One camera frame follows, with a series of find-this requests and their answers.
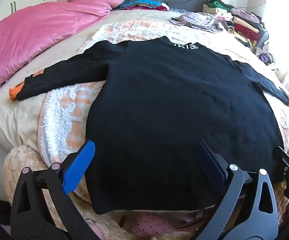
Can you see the orange white bear quilt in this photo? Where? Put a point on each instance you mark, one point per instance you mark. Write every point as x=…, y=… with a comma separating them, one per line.
x=63, y=116

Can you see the pile of folded clothes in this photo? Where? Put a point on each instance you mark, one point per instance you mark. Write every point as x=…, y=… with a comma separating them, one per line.
x=248, y=27

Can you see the striped folded clothes stack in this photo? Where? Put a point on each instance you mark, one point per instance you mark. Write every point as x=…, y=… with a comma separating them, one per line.
x=143, y=5

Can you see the beige bed sheet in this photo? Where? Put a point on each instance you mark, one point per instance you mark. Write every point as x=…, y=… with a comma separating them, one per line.
x=19, y=120

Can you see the bag with purple clothes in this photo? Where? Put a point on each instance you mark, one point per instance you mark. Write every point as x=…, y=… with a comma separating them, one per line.
x=264, y=56

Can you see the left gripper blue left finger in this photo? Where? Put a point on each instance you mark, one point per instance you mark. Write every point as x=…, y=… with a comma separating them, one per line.
x=77, y=166

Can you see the pink blanket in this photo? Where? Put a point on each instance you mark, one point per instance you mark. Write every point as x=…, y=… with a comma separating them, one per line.
x=29, y=31

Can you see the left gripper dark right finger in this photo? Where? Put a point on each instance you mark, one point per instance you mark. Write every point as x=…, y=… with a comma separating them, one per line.
x=214, y=167

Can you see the lilac crumpled garment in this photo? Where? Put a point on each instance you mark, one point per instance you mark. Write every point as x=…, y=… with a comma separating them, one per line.
x=201, y=21

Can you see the black IKISS sweater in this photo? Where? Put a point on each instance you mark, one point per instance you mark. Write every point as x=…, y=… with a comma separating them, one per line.
x=158, y=100

